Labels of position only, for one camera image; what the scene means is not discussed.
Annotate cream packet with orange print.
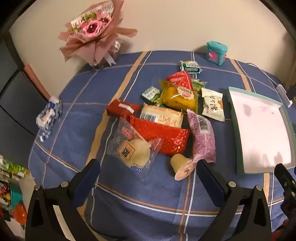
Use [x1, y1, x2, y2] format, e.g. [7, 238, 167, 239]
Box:
[201, 88, 226, 122]

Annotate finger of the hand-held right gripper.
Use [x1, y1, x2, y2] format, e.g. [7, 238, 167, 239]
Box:
[274, 163, 296, 223]

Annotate blue plaid cloth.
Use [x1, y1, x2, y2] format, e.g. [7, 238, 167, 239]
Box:
[28, 50, 296, 241]

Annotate white power strip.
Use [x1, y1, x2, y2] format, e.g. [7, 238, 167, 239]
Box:
[276, 85, 292, 107]

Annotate colourful snack bags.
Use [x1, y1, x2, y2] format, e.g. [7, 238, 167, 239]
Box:
[0, 155, 35, 225]

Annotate pink paper flower bouquet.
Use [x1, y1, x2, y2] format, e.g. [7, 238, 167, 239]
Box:
[58, 0, 138, 67]

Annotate pink snack packet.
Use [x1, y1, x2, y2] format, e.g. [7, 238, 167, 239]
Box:
[186, 109, 216, 163]

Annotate jelly cup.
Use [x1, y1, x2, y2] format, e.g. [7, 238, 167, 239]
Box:
[170, 153, 197, 181]

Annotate white tray with green rim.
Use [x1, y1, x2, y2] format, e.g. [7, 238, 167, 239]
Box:
[226, 86, 296, 175]

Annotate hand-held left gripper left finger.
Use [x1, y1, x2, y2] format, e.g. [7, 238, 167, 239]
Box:
[25, 159, 102, 241]

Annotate green and white snack packet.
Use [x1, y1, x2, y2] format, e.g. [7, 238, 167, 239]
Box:
[180, 60, 202, 74]

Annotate teal toy box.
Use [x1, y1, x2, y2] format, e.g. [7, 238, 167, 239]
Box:
[206, 42, 228, 63]

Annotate red foil snack packet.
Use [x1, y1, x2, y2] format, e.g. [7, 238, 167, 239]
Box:
[129, 115, 190, 156]

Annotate red triangular snack packet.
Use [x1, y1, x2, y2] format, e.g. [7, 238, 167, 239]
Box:
[166, 71, 193, 91]

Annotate red box with white label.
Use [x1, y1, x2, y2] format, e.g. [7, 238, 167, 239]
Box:
[106, 99, 141, 117]

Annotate white power cable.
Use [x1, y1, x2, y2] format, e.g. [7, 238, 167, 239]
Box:
[245, 62, 281, 87]

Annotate black charger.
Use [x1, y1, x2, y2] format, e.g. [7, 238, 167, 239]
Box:
[286, 84, 296, 106]

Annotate yellow bread packet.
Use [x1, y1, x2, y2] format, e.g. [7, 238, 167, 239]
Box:
[158, 80, 199, 114]

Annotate clear packet with round cake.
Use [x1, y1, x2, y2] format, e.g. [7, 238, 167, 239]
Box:
[107, 117, 164, 181]

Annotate beige cracker packet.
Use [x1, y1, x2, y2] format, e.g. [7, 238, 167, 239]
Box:
[140, 103, 184, 128]

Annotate blue and white packet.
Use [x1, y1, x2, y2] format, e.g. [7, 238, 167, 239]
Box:
[36, 95, 62, 142]

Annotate small green clear snack packet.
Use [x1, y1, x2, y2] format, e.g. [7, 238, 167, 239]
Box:
[191, 79, 206, 94]

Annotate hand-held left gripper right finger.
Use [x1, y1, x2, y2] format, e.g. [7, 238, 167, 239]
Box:
[196, 160, 273, 241]

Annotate dark cabinet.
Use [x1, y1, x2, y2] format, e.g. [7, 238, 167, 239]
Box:
[0, 30, 50, 167]

